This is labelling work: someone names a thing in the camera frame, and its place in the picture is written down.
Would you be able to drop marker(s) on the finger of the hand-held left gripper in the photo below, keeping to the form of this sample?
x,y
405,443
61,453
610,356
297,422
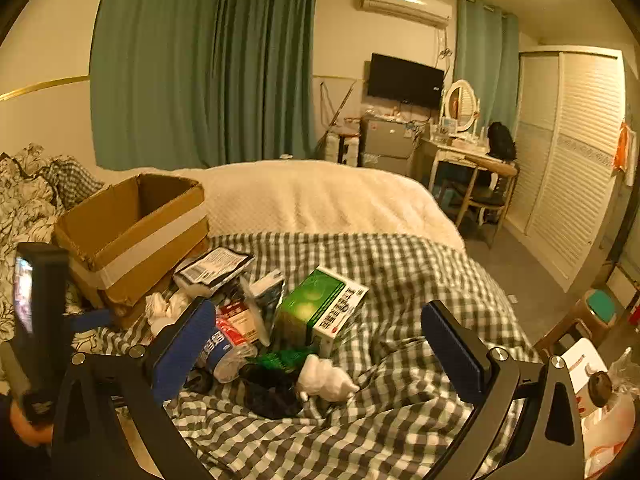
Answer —
x,y
92,320

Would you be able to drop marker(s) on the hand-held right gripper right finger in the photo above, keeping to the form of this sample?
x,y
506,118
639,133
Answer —
x,y
452,355

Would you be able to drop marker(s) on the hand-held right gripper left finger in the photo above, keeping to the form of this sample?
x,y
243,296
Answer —
x,y
182,347

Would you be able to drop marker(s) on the brown cardboard box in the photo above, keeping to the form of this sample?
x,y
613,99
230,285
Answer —
x,y
125,220

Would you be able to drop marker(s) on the person's left hand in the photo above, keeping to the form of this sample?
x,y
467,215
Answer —
x,y
25,430

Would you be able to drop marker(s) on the plastic bottle with blue label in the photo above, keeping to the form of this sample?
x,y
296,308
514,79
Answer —
x,y
220,355

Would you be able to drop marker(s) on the crumpled white tissue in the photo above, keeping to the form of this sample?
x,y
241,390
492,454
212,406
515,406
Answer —
x,y
325,377
165,307

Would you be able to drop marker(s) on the red and white packet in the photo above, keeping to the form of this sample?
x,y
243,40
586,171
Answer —
x,y
242,320

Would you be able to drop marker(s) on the black packet with white label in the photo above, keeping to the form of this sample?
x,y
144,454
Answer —
x,y
212,267

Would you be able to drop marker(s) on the checked blanket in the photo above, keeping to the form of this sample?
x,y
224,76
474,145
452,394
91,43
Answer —
x,y
410,280

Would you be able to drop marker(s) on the floral duvet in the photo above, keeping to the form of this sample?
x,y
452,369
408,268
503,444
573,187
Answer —
x,y
25,195

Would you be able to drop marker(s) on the green wrapper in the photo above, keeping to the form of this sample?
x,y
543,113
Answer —
x,y
280,359

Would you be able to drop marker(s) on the black cloth item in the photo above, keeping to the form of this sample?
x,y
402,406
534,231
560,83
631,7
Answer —
x,y
272,392

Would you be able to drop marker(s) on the silver foil packet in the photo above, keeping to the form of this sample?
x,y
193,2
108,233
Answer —
x,y
265,287

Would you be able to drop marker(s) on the checked pillow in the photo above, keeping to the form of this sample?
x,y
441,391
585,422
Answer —
x,y
75,180

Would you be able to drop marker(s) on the green medicine box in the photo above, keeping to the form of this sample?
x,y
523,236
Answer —
x,y
310,310

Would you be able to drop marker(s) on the wooden stool with green seat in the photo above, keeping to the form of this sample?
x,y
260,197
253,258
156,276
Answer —
x,y
597,307

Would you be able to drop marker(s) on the wooden chair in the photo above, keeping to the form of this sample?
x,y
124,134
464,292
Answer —
x,y
475,195

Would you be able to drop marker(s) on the white plastic bag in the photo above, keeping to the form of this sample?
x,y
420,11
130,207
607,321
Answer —
x,y
615,425

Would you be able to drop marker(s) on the white blanket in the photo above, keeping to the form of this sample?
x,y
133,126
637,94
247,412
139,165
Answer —
x,y
320,200

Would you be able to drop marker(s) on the white dressing table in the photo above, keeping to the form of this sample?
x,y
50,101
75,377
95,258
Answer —
x,y
440,152

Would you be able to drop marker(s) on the grey mini fridge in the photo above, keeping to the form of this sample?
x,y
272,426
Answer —
x,y
387,145

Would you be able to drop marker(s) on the black backpack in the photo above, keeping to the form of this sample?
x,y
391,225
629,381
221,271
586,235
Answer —
x,y
501,140

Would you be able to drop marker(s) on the white louvred wardrobe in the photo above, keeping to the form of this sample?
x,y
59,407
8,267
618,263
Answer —
x,y
570,160

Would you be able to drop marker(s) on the white containers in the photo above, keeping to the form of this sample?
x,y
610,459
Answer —
x,y
345,149

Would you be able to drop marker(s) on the white oval mirror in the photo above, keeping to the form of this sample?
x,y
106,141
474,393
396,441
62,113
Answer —
x,y
462,105

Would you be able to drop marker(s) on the orange hanging cloth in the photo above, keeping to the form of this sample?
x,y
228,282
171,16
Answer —
x,y
622,152

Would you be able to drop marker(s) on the broom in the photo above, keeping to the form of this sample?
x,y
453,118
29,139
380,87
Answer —
x,y
337,110

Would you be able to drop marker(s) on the light green curtain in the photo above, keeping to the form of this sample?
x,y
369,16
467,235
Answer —
x,y
485,60

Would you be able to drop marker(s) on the white air conditioner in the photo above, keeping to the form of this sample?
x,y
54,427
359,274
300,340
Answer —
x,y
400,5

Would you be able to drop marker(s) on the black wall television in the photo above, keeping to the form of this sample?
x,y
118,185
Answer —
x,y
405,80

